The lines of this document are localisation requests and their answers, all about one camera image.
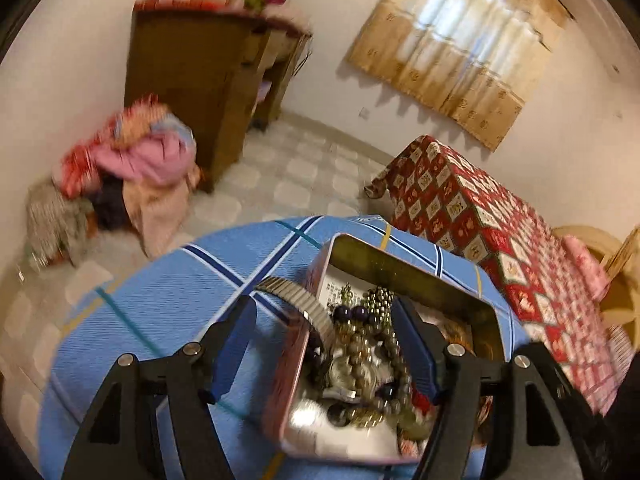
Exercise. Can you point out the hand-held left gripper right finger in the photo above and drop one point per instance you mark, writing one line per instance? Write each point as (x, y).
(416, 355)

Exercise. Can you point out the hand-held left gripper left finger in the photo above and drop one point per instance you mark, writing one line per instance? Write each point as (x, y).
(231, 355)

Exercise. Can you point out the silver metal watch band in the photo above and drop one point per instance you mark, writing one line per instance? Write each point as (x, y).
(305, 305)

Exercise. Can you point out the pink tin box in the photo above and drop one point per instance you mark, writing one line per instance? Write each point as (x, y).
(350, 442)

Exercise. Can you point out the blue checked cloth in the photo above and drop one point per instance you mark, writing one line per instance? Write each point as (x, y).
(165, 300)

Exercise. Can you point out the white printed booklet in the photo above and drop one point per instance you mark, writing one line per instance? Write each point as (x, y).
(337, 285)

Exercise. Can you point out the red patterned bed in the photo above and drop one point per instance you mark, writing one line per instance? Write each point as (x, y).
(475, 220)

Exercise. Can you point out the pink pillow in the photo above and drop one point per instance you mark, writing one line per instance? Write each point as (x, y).
(585, 265)

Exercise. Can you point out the pink and red clothes pile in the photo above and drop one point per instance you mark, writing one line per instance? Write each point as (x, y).
(145, 160)

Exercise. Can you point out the grey patterned cloth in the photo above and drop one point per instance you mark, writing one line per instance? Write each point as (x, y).
(55, 220)

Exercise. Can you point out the brown wooden cabinet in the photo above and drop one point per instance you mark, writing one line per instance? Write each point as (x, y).
(190, 95)

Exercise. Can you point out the beige patterned curtain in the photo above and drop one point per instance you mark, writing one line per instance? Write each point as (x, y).
(450, 45)

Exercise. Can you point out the red flat box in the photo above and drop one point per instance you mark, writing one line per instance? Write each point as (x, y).
(190, 5)

